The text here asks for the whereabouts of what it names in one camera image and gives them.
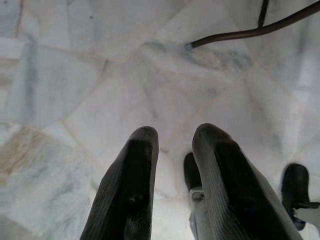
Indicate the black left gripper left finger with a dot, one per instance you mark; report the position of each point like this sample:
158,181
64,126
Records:
125,195

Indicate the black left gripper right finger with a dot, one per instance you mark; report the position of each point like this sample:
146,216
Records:
232,190

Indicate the robot left foot black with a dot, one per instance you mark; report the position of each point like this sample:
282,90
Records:
193,175

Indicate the robot foot black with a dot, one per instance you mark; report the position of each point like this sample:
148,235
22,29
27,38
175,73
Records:
296,185
193,175

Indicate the robot right foot black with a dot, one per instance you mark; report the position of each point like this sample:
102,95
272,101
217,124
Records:
296,185

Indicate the dark metal chair leg frame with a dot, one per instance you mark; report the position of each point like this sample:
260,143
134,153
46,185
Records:
252,33

